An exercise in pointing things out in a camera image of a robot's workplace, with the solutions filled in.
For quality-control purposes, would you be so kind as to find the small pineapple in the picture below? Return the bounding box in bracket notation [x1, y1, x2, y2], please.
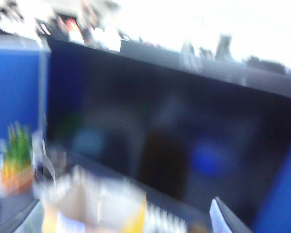
[0, 121, 37, 195]

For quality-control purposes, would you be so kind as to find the white grey keyboard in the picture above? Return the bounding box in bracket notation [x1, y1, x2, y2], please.
[145, 203, 190, 233]

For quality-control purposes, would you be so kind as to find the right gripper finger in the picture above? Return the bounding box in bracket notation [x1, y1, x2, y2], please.
[209, 197, 252, 233]

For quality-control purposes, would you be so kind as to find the grey partition post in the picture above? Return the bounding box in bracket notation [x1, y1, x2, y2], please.
[37, 47, 51, 138]

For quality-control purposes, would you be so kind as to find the grey desk mat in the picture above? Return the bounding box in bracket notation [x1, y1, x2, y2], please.
[0, 193, 44, 233]

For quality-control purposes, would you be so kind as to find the yellow paper bag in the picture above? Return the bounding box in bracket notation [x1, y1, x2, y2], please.
[38, 166, 149, 233]

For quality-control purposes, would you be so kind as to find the black computer monitor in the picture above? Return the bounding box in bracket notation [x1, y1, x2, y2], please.
[46, 36, 291, 220]

